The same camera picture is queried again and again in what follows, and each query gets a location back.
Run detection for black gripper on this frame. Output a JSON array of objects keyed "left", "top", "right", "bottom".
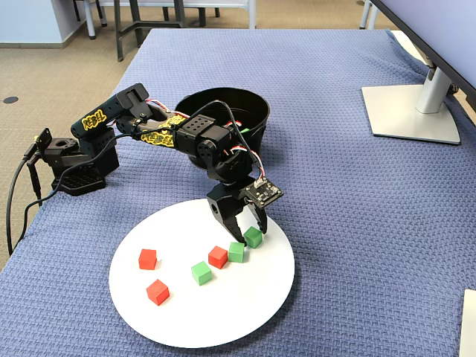
[{"left": 207, "top": 181, "right": 268, "bottom": 248}]

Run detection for red cube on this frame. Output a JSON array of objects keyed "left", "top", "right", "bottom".
[
  {"left": 138, "top": 248, "right": 158, "bottom": 270},
  {"left": 146, "top": 279, "right": 171, "bottom": 306},
  {"left": 208, "top": 245, "right": 228, "bottom": 269}
]

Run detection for white round plate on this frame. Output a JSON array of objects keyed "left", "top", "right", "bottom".
[{"left": 108, "top": 198, "right": 296, "bottom": 349}]

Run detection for blue woven tablecloth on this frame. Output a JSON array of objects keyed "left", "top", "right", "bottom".
[{"left": 0, "top": 28, "right": 476, "bottom": 357}]

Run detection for black metal bucket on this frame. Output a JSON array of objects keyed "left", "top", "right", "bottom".
[{"left": 174, "top": 87, "right": 271, "bottom": 172}]

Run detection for silver monitor stand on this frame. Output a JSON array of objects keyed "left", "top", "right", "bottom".
[{"left": 361, "top": 55, "right": 462, "bottom": 146}]

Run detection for light grey table leg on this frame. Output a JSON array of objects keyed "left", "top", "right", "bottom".
[{"left": 184, "top": 0, "right": 257, "bottom": 30}]

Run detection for dark chair legs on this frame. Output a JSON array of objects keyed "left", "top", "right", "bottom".
[{"left": 162, "top": 0, "right": 221, "bottom": 29}]

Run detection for black controller board holder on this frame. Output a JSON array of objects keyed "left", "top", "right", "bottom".
[{"left": 32, "top": 127, "right": 53, "bottom": 154}]

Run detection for white furniture legs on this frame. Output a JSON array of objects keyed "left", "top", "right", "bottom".
[{"left": 358, "top": 0, "right": 380, "bottom": 31}]

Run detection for white flat board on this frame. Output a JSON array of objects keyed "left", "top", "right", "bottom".
[{"left": 457, "top": 288, "right": 476, "bottom": 357}]

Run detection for light grey chair leg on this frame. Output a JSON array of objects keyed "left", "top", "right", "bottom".
[{"left": 85, "top": 0, "right": 98, "bottom": 41}]

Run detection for computer monitor screen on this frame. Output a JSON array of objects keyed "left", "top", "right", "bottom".
[{"left": 366, "top": 0, "right": 476, "bottom": 94}]

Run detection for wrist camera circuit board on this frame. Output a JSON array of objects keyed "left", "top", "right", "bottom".
[{"left": 239, "top": 176, "right": 285, "bottom": 209}]

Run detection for thick black power cable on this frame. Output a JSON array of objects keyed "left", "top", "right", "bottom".
[{"left": 28, "top": 160, "right": 44, "bottom": 205}]

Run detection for dark grey table frame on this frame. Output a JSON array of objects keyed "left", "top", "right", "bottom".
[{"left": 113, "top": 0, "right": 187, "bottom": 63}]

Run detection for black usb cable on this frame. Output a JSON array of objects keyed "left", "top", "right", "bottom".
[{"left": 6, "top": 143, "right": 39, "bottom": 256}]

